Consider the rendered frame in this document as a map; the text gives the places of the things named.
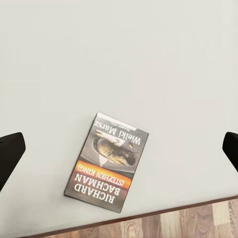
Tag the hardback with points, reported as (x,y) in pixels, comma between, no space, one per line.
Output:
(107,163)

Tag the bed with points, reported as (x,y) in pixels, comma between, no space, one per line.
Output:
(166,67)

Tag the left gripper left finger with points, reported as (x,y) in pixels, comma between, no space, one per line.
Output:
(12,148)

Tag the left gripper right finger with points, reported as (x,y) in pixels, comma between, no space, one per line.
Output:
(230,148)

